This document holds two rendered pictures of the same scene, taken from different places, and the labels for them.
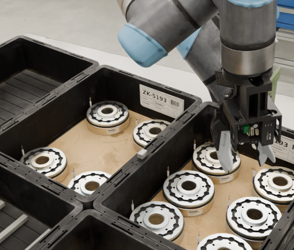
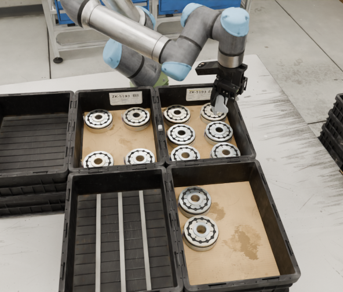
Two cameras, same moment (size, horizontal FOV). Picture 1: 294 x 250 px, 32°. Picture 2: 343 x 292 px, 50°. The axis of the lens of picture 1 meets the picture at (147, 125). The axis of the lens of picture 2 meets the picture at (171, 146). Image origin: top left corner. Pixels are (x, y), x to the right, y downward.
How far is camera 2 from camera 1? 69 cm
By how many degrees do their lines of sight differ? 35
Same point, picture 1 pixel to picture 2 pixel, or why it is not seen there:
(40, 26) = not seen: outside the picture
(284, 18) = not seen: hidden behind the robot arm
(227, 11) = (233, 40)
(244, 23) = (240, 43)
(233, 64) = (233, 63)
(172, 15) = (194, 50)
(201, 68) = (128, 69)
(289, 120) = not seen: hidden behind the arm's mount
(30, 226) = (127, 196)
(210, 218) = (199, 142)
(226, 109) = (225, 85)
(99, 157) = (117, 144)
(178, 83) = (88, 84)
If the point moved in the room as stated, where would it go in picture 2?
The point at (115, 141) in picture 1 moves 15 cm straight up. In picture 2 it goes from (115, 131) to (112, 101)
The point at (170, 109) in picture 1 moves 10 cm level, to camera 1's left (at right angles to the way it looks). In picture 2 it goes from (132, 99) to (112, 111)
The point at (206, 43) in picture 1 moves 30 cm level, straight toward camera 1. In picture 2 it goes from (127, 54) to (172, 93)
